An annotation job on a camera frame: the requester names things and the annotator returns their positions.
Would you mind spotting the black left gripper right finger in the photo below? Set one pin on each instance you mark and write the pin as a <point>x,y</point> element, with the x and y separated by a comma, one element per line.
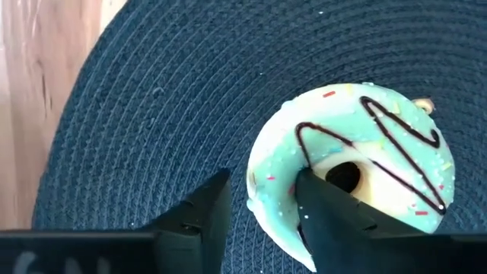
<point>342,236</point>

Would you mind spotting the black round woven mat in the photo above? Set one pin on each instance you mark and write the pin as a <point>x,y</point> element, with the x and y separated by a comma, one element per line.
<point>190,95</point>

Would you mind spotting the large green glazed donut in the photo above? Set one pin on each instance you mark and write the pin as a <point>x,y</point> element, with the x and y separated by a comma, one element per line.
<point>380,129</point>

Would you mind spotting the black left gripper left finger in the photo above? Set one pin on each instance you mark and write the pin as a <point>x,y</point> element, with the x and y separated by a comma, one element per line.
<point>201,228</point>

